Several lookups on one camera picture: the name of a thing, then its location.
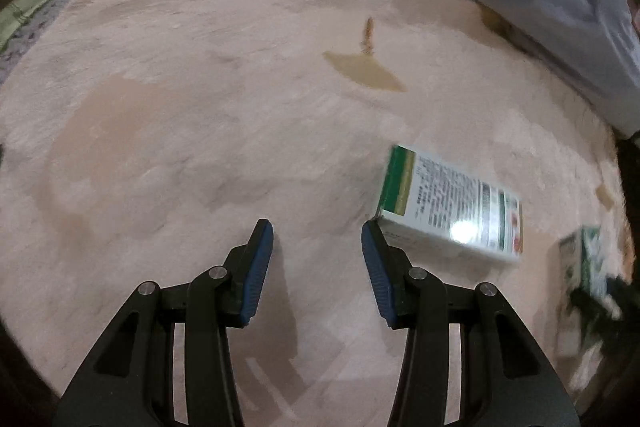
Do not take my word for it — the green white milk carton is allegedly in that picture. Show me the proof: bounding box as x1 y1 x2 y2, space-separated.
556 227 614 359

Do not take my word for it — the pink fringed bed blanket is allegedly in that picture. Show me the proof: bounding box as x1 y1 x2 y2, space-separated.
1 0 632 426

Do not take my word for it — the green white medicine box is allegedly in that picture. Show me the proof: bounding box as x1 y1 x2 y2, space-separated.
375 144 523 265

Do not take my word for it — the green striped bed sheet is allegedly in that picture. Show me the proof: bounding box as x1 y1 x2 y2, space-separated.
0 0 50 49

